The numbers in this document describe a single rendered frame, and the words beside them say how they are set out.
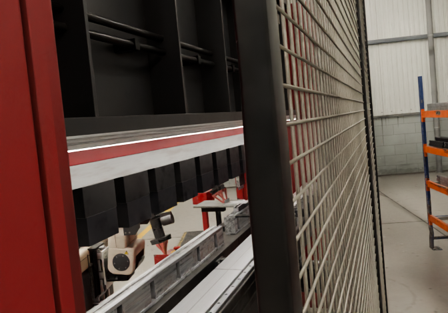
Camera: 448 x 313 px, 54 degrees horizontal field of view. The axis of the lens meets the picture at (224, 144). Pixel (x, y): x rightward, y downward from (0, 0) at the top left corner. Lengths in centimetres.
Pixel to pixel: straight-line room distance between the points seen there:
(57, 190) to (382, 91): 968
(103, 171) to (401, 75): 905
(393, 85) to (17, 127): 979
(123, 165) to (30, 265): 111
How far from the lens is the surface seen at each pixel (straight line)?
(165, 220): 240
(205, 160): 200
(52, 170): 33
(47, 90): 34
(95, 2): 132
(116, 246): 269
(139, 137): 111
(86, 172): 127
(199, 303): 129
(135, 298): 152
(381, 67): 995
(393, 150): 1001
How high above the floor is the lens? 148
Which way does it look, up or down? 3 degrees down
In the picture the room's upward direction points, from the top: 5 degrees counter-clockwise
